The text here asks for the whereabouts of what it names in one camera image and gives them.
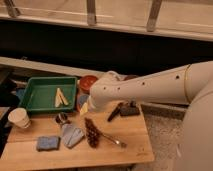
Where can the white paper cup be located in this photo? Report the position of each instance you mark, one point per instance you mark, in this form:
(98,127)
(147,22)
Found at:
(19,117)

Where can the silver fork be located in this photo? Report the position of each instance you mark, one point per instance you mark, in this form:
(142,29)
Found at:
(114,140)

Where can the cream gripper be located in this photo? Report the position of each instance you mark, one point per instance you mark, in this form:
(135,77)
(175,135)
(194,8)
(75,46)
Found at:
(84,109)

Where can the black knife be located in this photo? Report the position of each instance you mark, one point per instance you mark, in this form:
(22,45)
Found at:
(115,112)

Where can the orange bowl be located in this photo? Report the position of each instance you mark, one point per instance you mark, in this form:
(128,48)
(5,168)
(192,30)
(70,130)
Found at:
(86,82)

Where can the blue sponge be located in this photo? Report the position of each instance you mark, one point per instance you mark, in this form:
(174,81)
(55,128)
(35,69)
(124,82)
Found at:
(47,143)

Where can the small metal can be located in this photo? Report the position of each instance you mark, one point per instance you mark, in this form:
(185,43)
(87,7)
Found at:
(61,118)

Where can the dark red grape bunch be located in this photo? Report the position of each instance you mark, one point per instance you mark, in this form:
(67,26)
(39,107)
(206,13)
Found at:
(92,133)

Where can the green plastic tray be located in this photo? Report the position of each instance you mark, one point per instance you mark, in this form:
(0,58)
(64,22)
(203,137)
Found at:
(39,95)

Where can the light blue folded cloth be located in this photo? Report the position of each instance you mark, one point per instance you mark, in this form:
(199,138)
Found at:
(71,135)

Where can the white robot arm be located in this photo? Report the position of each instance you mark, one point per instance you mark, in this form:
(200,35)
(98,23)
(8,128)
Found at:
(190,84)

